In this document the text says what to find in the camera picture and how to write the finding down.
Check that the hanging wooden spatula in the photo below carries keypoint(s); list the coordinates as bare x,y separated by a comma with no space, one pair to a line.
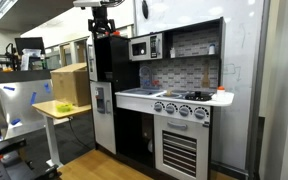
205,80

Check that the black and white toy kitchen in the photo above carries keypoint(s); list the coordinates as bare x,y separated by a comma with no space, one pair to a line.
122,60

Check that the white cup with blue lid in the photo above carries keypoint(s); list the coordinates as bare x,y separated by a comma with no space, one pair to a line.
211,49

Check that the small white shaker bottle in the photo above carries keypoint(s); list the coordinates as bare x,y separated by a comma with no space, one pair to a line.
172,53

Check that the black computer monitor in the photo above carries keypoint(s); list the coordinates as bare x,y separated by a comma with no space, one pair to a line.
29,44

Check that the silver metal panel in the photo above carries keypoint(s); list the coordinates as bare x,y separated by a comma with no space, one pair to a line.
22,111

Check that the grey toy faucet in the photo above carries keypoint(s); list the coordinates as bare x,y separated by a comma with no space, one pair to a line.
141,75

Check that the wooden spoon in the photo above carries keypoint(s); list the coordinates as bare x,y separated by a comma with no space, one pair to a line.
169,92

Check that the white bottle with orange cap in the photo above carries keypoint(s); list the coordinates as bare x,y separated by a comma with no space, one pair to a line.
221,95

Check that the black oval whiteboard eraser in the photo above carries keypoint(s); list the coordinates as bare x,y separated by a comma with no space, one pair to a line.
145,9

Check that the black toy pan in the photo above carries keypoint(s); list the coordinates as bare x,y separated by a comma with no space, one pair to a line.
198,97

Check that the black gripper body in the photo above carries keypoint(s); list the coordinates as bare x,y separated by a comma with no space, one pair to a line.
100,23

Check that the wooden side desk white leg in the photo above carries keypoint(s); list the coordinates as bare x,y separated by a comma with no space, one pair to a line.
51,140

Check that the grey toy microwave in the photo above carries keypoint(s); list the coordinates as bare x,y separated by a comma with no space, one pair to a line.
138,40

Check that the black robot cart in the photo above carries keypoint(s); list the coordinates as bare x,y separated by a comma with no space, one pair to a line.
17,163

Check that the white fridge door with chalkboard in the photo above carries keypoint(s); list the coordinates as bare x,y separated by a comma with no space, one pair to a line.
92,66

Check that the wooden frame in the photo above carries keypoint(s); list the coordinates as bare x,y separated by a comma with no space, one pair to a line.
64,53

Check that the blue tape strip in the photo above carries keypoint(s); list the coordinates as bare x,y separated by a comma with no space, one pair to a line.
9,88
15,121
47,88
33,98

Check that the grey stove knob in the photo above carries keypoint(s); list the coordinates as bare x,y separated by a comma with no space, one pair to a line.
201,113
158,107
171,108
185,110

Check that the black lab equipment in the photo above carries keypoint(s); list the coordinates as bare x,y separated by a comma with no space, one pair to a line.
10,56

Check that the white fridge door with dispenser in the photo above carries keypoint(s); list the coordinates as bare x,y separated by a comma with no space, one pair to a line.
104,136

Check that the white toy oven door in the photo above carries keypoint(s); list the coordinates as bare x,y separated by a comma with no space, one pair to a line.
159,146

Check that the brown cardboard box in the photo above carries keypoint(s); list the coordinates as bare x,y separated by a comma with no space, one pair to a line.
71,86

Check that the silver toy kettle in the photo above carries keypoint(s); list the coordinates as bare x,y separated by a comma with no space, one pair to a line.
150,146

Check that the orange bowl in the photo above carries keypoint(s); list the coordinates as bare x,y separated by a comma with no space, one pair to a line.
116,33

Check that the clear plastic box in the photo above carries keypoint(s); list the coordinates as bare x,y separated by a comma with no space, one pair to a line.
31,60

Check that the green plastic container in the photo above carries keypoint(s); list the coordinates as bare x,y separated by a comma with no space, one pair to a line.
64,108

